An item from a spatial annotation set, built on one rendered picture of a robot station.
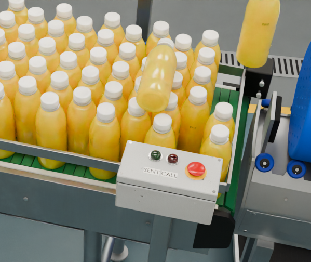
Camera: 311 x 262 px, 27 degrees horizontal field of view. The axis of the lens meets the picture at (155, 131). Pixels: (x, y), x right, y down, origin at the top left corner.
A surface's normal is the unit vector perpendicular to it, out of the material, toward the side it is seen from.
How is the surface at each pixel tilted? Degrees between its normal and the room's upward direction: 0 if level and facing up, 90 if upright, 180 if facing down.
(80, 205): 90
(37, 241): 0
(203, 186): 0
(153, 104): 88
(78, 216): 90
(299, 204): 71
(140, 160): 0
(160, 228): 90
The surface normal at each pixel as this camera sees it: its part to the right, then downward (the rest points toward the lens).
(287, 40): 0.08, -0.69
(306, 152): -0.20, 0.83
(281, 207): -0.15, 0.43
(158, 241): -0.18, 0.69
